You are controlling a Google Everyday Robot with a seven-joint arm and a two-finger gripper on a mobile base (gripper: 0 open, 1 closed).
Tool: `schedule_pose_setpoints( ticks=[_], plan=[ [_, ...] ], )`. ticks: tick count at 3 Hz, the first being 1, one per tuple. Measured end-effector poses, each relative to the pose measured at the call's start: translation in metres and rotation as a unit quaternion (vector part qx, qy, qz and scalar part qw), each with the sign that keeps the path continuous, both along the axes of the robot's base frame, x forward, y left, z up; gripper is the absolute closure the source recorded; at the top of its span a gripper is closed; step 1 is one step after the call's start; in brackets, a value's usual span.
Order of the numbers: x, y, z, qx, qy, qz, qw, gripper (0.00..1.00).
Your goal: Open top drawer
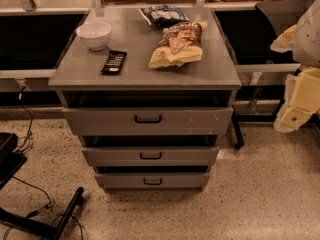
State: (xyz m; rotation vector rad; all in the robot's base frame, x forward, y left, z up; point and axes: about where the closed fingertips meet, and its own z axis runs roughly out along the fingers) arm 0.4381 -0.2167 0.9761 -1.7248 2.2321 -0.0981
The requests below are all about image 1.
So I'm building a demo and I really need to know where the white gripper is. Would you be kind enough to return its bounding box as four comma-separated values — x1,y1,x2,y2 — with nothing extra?
273,67,320,133

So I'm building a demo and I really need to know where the grey top drawer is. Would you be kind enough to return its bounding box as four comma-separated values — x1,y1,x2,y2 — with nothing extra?
63,108,232,136

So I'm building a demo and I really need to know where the grey drawer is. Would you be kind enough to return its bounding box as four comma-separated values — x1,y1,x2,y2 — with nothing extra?
95,173,209,189
82,146,218,166
63,108,232,136

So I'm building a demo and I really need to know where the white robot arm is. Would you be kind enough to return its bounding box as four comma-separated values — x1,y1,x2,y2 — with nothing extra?
271,0,320,133

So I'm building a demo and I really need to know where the grey drawer cabinet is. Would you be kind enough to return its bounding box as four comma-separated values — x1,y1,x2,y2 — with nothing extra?
49,7,241,191

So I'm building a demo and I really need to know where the grey bottom drawer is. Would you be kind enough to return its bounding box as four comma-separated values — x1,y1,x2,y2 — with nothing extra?
95,173,209,189

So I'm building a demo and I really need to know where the grey middle drawer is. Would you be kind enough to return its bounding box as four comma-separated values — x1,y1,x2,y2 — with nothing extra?
82,146,218,166

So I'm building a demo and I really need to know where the black chair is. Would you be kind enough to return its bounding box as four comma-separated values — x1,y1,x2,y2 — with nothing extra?
231,0,316,150

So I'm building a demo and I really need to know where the yellow brown chip bag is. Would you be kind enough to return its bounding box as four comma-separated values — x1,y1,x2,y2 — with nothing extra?
149,21,208,69

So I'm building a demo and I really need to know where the dark blue snack bag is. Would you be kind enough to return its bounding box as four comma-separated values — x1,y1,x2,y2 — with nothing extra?
139,5,188,28

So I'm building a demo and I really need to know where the white bowl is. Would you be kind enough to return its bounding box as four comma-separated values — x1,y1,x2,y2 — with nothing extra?
76,22,112,50

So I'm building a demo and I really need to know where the black stand base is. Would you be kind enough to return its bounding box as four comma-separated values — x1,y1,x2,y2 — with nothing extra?
0,133,84,240

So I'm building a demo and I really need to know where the black floor cable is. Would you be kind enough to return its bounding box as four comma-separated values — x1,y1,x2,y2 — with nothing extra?
2,175,84,240

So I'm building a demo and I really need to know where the black hanging cable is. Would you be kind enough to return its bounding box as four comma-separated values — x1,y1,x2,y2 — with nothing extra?
15,85,34,153

